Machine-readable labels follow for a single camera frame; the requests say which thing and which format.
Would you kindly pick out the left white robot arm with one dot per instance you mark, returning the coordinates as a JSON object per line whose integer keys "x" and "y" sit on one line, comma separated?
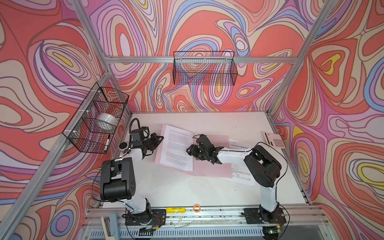
{"x": 118, "y": 181}

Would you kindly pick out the printed English text sheet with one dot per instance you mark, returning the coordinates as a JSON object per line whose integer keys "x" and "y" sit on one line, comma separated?
{"x": 172, "y": 151}

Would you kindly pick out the pink file folder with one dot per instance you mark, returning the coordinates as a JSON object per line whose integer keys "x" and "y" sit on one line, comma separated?
{"x": 189, "y": 165}

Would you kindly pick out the yellow label strip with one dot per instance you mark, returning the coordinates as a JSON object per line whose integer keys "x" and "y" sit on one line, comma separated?
{"x": 175, "y": 210}

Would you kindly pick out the pink tape roll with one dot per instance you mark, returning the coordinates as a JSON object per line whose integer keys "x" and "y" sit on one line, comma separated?
{"x": 123, "y": 146}

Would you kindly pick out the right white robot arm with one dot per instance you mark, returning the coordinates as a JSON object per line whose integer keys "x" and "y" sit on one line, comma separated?
{"x": 263, "y": 166}

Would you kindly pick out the black wire basket left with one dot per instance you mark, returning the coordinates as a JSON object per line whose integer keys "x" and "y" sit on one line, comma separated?
{"x": 85, "y": 132}

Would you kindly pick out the white tape roll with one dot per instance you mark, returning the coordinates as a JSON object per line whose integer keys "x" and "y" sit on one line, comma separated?
{"x": 108, "y": 118}

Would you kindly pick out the black wire basket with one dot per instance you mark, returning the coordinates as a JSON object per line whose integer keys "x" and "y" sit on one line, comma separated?
{"x": 204, "y": 68}
{"x": 85, "y": 132}

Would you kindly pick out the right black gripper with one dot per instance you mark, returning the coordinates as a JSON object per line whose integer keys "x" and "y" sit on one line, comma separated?
{"x": 192, "y": 150}

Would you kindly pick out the printed Chinese text sheet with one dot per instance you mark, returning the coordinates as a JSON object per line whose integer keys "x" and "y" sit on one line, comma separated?
{"x": 240, "y": 172}

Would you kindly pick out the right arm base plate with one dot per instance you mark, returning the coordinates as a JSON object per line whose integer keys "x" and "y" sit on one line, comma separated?
{"x": 261, "y": 216}

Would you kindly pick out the black marker pen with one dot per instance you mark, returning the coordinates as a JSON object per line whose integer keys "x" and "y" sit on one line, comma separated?
{"x": 106, "y": 146}

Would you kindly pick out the black wire basket back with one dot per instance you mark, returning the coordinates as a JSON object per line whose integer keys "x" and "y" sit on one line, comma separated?
{"x": 204, "y": 68}

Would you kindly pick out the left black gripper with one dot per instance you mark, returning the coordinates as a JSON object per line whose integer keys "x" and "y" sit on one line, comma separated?
{"x": 153, "y": 137}

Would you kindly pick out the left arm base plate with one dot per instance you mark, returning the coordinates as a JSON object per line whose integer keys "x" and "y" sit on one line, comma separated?
{"x": 156, "y": 219}

